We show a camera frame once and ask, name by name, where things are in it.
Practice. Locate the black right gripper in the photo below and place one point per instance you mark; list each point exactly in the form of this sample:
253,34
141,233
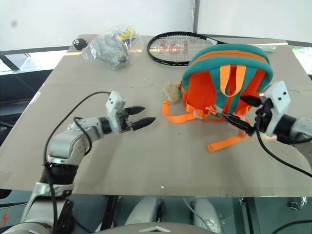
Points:
266,114

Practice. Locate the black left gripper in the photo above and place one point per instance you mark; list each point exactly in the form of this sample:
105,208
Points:
126,120

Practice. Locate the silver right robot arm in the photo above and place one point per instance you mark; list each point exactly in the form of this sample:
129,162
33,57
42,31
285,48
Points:
299,126

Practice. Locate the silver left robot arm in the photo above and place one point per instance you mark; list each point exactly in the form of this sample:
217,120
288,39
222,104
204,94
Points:
65,143

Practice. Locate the orange and teal backpack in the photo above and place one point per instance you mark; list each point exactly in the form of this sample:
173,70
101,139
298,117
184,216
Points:
207,90

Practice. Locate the clear plastic bag of items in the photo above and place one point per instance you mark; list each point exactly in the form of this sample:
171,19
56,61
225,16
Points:
107,48

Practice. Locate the black tennis racket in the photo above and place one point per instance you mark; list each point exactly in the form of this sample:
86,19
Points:
175,47

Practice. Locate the yellow and blue packet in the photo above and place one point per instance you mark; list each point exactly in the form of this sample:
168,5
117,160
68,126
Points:
126,33

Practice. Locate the black pouch with paw print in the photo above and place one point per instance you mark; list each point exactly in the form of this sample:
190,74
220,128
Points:
79,44

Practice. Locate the silver robot leg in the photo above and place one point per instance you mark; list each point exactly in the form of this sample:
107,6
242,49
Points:
142,212
207,214

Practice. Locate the black table leg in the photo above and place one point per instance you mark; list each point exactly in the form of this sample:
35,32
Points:
247,215
111,212

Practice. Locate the metal table clamp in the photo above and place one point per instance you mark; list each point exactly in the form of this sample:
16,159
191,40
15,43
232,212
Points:
296,203

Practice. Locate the grey metal pole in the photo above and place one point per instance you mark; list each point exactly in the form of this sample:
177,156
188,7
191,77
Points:
193,14

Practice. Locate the silver robot torso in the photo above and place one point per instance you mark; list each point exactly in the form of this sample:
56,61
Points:
156,229

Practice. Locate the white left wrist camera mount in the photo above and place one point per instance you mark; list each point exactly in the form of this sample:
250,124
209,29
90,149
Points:
114,109

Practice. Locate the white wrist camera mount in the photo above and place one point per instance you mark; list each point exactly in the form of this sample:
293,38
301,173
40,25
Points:
114,109
278,104

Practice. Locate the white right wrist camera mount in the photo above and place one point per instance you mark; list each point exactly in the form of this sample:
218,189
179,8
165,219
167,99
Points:
278,104

